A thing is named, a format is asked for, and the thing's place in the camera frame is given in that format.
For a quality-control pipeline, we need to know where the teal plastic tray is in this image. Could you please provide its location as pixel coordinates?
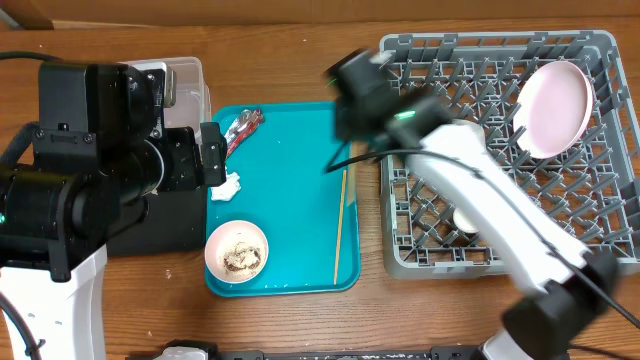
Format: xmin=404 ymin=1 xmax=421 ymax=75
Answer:
xmin=205 ymin=102 xmax=361 ymax=298

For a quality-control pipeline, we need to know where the black waste bin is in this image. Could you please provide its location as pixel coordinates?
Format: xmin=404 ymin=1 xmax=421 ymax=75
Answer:
xmin=107 ymin=187 xmax=207 ymax=257

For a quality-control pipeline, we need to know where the cream white cup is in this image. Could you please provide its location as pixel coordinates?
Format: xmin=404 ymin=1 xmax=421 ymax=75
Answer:
xmin=452 ymin=208 xmax=478 ymax=234

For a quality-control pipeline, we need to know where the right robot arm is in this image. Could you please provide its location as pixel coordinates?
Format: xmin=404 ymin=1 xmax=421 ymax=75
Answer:
xmin=336 ymin=96 xmax=619 ymax=359

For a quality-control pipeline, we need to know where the pink bowl with food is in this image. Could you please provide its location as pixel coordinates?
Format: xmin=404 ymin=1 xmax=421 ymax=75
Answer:
xmin=204 ymin=220 xmax=269 ymax=284

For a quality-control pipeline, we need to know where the red silver wrapper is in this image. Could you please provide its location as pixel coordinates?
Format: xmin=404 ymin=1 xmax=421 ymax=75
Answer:
xmin=224 ymin=109 xmax=265 ymax=158

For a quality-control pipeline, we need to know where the grey dishwasher rack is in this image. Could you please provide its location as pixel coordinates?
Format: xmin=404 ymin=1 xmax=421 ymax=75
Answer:
xmin=379 ymin=30 xmax=639 ymax=280

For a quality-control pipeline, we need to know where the pink round plate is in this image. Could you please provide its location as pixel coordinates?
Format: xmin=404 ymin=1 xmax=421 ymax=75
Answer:
xmin=513 ymin=61 xmax=594 ymax=159

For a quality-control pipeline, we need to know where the black cable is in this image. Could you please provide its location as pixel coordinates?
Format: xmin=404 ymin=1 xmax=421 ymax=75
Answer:
xmin=0 ymin=292 xmax=46 ymax=360

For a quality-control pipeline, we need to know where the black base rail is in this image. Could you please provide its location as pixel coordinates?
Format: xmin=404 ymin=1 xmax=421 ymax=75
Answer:
xmin=126 ymin=340 xmax=479 ymax=360

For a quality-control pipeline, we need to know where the crumpled white tissue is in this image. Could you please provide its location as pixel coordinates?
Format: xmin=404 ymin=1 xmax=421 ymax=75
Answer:
xmin=210 ymin=172 xmax=242 ymax=202

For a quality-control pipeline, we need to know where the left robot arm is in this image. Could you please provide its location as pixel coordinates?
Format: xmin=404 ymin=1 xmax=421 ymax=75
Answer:
xmin=1 ymin=58 xmax=228 ymax=359

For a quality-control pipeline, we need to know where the clear plastic container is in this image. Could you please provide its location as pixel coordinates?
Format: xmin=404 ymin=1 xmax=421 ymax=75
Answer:
xmin=127 ymin=57 xmax=211 ymax=144

